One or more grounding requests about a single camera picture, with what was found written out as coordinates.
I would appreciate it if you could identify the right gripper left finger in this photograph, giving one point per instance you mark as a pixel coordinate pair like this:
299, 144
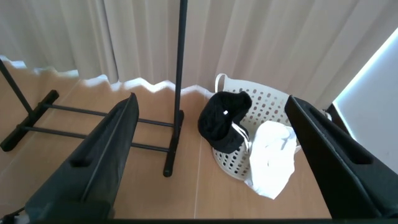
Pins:
93, 174

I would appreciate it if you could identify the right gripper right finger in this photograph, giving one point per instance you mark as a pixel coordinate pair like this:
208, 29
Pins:
339, 180

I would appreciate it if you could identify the black shorts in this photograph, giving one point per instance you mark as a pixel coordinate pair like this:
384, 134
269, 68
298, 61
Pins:
220, 121

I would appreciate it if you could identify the white laundry basket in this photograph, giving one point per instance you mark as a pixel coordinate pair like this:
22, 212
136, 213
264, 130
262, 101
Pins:
267, 102

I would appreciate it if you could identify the black clothes rack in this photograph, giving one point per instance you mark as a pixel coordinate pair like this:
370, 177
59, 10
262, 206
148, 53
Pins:
179, 62

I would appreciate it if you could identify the white garment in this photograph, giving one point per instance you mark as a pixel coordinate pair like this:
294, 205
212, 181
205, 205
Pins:
272, 158

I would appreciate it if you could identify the beige curtain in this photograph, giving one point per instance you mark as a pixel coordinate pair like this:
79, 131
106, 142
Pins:
248, 37

